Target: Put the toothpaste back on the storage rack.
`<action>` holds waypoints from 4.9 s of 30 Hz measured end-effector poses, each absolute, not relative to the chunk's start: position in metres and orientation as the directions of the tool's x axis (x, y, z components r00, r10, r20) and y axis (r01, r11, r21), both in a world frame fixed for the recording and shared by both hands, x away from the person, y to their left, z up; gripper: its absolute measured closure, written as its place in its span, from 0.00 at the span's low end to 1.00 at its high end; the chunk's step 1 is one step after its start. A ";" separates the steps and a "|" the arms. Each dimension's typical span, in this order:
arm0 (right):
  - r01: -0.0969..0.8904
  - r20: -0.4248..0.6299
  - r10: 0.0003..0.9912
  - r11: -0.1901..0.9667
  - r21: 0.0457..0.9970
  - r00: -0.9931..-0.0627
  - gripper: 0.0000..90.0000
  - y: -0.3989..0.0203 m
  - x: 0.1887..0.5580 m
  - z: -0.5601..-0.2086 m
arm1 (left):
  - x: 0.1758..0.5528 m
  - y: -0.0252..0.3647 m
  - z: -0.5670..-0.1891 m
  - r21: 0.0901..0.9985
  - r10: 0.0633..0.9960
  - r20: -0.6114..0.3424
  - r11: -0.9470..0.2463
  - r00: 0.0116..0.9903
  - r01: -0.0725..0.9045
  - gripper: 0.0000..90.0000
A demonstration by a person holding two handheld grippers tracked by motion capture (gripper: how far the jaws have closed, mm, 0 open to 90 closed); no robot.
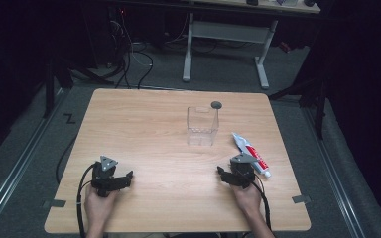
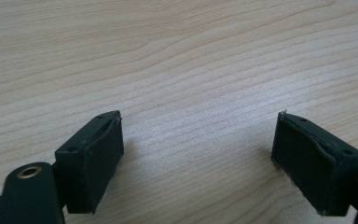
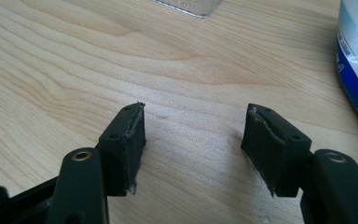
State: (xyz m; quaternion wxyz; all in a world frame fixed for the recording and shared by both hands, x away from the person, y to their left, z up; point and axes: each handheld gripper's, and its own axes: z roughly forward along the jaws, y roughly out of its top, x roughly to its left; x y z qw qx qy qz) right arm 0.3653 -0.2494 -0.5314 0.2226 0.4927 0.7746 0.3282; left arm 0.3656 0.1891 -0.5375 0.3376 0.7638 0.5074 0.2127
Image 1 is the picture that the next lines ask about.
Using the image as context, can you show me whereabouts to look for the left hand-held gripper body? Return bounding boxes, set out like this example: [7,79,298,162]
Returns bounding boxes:
[91,155,119,198]

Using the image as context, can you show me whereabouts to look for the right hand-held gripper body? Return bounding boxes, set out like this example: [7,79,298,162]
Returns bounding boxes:
[230,153,259,190]

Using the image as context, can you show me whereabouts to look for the white red toothpaste tube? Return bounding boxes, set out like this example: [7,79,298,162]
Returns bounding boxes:
[231,132,273,179]

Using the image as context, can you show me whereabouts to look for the clear ribbed plastic container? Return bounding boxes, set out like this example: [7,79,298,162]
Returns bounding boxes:
[187,105,220,148]

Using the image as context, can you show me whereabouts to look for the person's right hand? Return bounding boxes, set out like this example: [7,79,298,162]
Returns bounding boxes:
[230,183,262,221]

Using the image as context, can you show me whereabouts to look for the person's left hand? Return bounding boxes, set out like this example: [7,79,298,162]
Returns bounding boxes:
[84,187,118,226]

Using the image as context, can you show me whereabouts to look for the grey tape strip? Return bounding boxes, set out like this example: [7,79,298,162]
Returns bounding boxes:
[50,198,67,209]
[291,194,312,204]

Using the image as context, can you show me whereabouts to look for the black metal stand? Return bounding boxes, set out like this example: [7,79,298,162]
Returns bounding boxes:
[42,56,115,119]
[268,73,329,141]

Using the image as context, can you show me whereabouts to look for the white-legged background desk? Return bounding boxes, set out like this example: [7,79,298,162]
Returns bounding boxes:
[182,0,321,90]

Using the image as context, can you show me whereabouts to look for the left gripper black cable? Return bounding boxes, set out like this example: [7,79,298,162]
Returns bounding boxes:
[75,163,97,238]

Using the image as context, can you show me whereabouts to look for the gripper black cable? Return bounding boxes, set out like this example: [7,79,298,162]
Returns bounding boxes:
[251,179,273,232]
[75,163,97,238]

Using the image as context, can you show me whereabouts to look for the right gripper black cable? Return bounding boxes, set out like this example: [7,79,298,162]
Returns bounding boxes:
[251,179,273,232]

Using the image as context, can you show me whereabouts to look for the black cable beside table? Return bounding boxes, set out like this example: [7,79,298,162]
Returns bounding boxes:
[55,133,79,185]

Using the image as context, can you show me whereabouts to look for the metal floor rail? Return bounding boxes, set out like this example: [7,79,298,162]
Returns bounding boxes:
[301,107,367,238]
[0,88,66,234]

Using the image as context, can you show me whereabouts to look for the black floor cable bundle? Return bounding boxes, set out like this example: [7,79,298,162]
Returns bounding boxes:
[108,18,155,90]

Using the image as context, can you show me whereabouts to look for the black cables under desk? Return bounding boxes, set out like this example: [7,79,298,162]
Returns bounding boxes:
[163,33,246,56]

